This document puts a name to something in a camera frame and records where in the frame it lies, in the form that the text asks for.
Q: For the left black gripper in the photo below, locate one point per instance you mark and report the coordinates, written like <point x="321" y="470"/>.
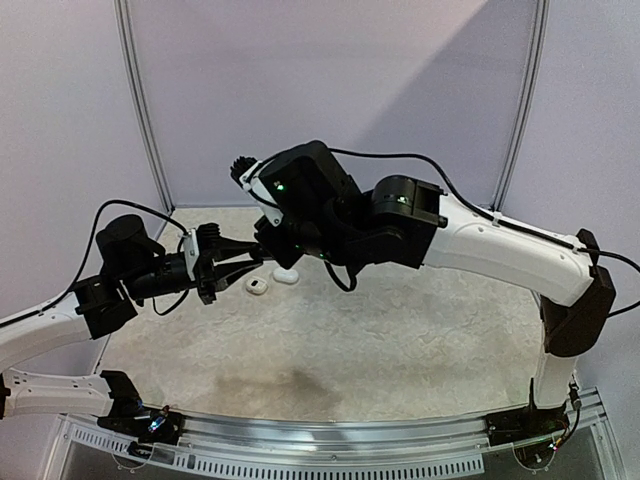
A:
<point x="206" y="276"/>

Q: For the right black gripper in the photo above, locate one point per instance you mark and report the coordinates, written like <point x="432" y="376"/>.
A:
<point x="279" y="242"/>

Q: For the black oval charging case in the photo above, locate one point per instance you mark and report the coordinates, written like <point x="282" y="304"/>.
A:
<point x="265" y="255"/>

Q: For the white oval charging case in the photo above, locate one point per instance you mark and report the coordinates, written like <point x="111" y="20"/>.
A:
<point x="285" y="276"/>

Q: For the white square charging case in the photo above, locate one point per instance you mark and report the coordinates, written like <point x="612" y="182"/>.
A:
<point x="256" y="286"/>

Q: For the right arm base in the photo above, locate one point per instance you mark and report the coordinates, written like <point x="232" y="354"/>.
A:
<point x="530" y="421"/>

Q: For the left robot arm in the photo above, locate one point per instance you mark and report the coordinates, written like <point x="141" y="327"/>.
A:
<point x="135" y="268"/>

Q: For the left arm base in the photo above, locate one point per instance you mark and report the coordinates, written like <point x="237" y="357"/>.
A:
<point x="140" y="422"/>

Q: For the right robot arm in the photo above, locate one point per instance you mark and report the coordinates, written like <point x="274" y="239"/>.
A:
<point x="312" y="206"/>

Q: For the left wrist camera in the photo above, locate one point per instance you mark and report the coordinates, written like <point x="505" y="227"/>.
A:
<point x="195" y="242"/>

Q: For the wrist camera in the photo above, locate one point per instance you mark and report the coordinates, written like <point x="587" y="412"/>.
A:
<point x="245" y="172"/>
<point x="195" y="242"/>

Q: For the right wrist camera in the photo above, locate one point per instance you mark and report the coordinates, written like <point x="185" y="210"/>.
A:
<point x="245" y="172"/>

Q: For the aluminium front rail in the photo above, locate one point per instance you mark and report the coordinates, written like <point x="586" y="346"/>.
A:
<point x="454" y="447"/>

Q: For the left aluminium frame post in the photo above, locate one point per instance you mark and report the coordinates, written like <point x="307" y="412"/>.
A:
<point x="124" y="22"/>

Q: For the aluminium frame post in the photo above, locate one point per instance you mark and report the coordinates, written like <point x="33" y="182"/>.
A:
<point x="525" y="101"/>
<point x="124" y="22"/>

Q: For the right aluminium frame post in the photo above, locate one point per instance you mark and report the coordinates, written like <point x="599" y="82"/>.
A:
<point x="525" y="101"/>

